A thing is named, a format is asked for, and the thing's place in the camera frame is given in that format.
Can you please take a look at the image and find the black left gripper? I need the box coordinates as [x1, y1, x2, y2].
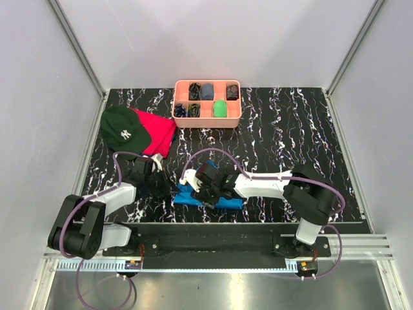
[145, 167, 180, 198]

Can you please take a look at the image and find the bright blue napkin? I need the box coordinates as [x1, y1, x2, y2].
[174, 161, 245, 210]

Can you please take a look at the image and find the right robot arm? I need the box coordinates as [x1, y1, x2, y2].
[180, 163, 337, 256]

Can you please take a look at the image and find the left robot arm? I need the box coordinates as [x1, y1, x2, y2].
[47, 154, 171, 260]

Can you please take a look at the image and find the pink folded cloth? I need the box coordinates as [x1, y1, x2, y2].
[131, 108, 176, 158]

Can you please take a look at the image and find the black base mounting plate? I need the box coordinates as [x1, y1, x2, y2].
[103, 223, 331, 272]

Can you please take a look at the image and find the dark green baseball cap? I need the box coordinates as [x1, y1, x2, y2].
[100, 106, 152, 160]

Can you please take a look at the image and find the green rolled cloth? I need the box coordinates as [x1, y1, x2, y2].
[212, 99, 228, 118]

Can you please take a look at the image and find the yellow floral rolled cloth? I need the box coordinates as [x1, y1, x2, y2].
[187, 103, 201, 118]

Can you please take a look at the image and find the navy striped rolled cloth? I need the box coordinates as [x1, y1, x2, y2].
[174, 103, 187, 118]

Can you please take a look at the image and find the pink divided organizer box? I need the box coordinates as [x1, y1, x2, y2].
[171, 79, 242, 129]

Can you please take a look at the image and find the brown patterned rolled cloth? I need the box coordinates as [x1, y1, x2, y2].
[226, 84, 239, 101]

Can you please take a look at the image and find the grey rolled cloth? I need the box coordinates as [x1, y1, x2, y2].
[201, 83, 214, 100]

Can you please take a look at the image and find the dark floral rolled cloth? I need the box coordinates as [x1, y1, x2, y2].
[188, 83, 201, 101]

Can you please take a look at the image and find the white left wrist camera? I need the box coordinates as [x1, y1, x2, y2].
[150, 153, 164, 172]

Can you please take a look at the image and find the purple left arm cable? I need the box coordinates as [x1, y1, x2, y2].
[59, 150, 143, 309]

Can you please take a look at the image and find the aluminium frame rail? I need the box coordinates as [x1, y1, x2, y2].
[48, 0, 109, 98]

